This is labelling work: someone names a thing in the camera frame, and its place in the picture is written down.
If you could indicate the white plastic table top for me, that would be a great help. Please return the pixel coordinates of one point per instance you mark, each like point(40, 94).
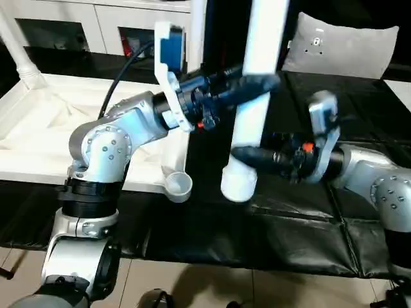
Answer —
point(32, 128)

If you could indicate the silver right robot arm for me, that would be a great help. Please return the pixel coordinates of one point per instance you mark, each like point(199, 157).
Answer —
point(372, 179)

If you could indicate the black box with gold label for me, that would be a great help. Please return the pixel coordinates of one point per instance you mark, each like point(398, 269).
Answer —
point(224, 32)

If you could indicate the black work mat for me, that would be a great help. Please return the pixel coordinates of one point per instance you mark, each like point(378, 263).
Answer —
point(289, 231)

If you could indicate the grey cushion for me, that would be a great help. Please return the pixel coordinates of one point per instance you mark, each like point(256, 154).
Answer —
point(340, 48)

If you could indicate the white flat board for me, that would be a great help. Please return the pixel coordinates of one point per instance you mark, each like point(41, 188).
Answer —
point(399, 94)

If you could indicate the dark robot right foot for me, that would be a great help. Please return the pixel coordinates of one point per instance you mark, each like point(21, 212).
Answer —
point(234, 304)

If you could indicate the dark robot foot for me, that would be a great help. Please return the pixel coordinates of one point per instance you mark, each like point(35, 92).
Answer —
point(157, 298)
point(234, 304)

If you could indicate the white glass-door cabinet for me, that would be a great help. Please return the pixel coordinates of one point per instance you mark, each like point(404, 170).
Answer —
point(64, 16)

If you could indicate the dark robot left foot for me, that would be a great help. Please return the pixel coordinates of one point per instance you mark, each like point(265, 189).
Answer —
point(157, 298)

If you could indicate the black metal support bar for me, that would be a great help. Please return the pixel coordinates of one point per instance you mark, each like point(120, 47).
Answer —
point(6, 272)

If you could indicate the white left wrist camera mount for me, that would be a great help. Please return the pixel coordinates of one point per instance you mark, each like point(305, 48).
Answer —
point(167, 73)

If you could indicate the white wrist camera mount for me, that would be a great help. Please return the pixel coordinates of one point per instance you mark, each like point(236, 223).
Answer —
point(167, 73)
point(324, 118)

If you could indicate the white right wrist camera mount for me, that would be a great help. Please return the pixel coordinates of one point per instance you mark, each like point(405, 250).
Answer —
point(324, 118)

